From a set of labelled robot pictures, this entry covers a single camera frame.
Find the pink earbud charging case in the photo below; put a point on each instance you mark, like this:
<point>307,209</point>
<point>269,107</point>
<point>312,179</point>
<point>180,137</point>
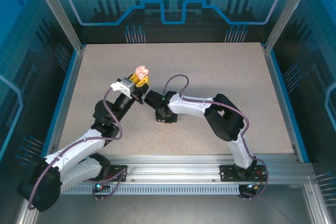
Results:
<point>141,71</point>

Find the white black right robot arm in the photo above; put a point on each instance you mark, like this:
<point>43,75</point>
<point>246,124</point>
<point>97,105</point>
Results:
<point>189,106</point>

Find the blue table edge trim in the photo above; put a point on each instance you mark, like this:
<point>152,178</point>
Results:
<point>60,103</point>

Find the left LED circuit board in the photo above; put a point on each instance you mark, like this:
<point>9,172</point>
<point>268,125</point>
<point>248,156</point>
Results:
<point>99,186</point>

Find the led circuit board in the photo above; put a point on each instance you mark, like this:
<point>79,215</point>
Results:
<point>251,187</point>
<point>99,186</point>

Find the right LED circuit board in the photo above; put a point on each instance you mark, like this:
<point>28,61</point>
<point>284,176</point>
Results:
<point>251,187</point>

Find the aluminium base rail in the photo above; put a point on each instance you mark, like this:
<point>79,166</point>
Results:
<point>170,166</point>

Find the aluminium frame post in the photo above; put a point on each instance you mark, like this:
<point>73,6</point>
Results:
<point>63,16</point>
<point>283,11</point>

